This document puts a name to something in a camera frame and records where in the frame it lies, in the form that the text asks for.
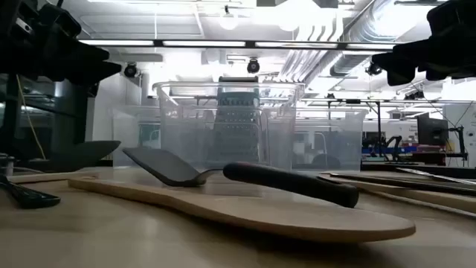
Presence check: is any long wooden utensil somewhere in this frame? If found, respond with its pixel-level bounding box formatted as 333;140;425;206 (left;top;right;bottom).
356;187;476;219

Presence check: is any cluttered background workbench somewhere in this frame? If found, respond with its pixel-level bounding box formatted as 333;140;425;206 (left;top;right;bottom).
362;139;469;168

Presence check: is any clear plastic bin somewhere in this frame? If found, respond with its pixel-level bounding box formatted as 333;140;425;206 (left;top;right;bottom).
110;106;164;168
152;80;306;174
293;107;369;173

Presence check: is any yellow cable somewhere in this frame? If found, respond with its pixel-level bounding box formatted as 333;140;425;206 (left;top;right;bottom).
15;74;48;161

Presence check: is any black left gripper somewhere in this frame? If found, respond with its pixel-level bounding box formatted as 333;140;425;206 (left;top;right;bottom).
22;35;123;86

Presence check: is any small grey cylinder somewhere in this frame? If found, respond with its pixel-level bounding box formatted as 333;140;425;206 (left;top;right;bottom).
0;154;16;176

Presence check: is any teal metal box grater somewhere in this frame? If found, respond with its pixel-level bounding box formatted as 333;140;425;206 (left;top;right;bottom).
206;76;263;168

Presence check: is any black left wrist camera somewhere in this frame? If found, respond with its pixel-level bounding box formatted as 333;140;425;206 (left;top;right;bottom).
36;2;83;38

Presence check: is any black monitor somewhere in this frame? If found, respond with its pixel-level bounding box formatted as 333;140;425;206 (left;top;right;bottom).
416;112;450;148

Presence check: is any wooden slotted spatula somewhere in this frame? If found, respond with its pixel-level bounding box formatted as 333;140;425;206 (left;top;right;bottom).
7;171;100;185

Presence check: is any glossy black plastic utensil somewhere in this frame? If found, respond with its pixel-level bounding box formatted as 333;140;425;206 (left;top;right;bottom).
0;173;62;209

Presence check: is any silver ventilation duct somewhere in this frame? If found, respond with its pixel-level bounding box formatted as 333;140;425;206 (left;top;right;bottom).
329;0;440;77

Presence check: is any black spoon with red accent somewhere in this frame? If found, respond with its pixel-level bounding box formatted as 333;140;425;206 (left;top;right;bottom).
28;140;122;173

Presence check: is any large wooden spoon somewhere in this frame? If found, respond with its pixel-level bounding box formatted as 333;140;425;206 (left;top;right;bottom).
68;174;417;243

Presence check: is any long ceiling light bar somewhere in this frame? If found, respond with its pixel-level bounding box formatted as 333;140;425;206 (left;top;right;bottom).
80;39;401;51

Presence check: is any silver-bladed kitchen knife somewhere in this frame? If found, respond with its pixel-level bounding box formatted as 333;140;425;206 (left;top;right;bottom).
396;167;476;186

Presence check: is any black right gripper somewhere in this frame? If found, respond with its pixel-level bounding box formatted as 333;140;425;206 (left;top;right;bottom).
371;0;476;87

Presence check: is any black spatula with metal neck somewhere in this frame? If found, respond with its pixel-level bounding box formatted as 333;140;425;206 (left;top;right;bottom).
122;147;360;208

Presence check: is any round white ceiling lamp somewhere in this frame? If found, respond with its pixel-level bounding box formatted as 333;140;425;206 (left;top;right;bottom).
218;10;239;31

